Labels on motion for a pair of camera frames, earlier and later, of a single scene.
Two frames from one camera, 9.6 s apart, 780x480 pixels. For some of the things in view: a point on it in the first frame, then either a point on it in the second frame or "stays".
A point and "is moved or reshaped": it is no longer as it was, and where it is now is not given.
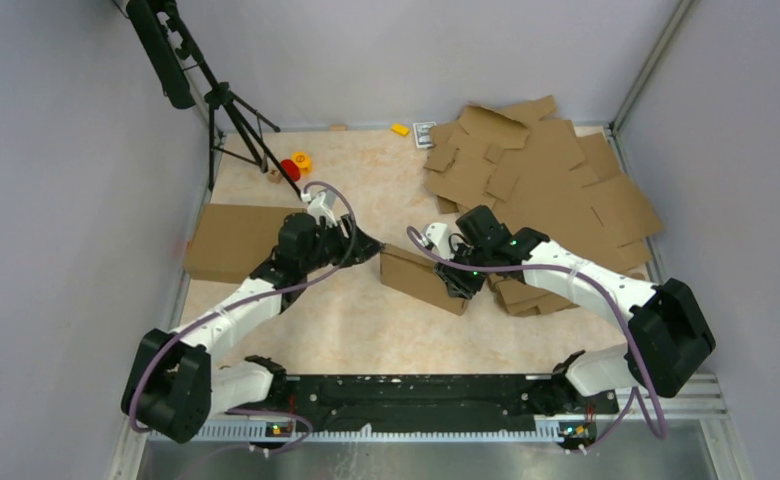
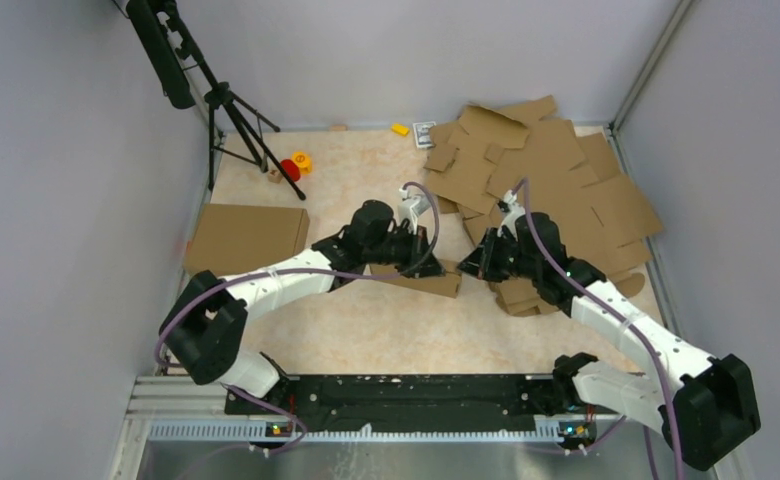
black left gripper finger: x=364 y=247 to x=431 y=267
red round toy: x=292 y=169 stays
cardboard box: x=417 y=277 is moved or reshaped
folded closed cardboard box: x=231 y=242 stays
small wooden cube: x=274 y=176 stays
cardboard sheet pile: x=539 y=176 stays
